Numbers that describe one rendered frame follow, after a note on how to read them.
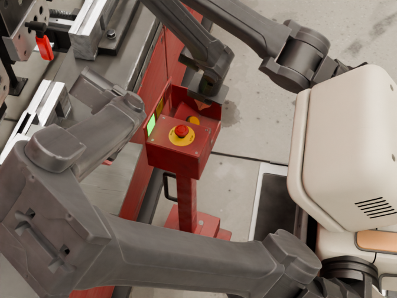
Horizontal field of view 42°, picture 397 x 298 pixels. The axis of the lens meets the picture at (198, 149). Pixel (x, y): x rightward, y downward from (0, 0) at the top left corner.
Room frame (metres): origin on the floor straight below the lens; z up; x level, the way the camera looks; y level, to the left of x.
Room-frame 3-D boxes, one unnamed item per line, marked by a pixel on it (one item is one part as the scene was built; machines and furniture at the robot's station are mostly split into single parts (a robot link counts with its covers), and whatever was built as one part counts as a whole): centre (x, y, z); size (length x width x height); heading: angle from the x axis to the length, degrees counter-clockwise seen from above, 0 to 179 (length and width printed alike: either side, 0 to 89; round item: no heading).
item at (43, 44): (0.78, 0.32, 1.20); 0.04 x 0.02 x 0.10; 77
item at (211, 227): (0.90, 0.01, 0.06); 0.25 x 0.20 x 0.12; 70
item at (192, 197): (0.91, 0.04, 0.39); 0.05 x 0.05 x 0.54; 70
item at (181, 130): (0.86, 0.05, 0.79); 0.04 x 0.04 x 0.04
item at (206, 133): (0.91, 0.04, 0.75); 0.20 x 0.16 x 0.18; 160
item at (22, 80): (1.76, 0.93, 0.01); 0.12 x 0.12 x 0.03; 77
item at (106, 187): (0.61, 0.27, 1.00); 0.26 x 0.18 x 0.01; 77
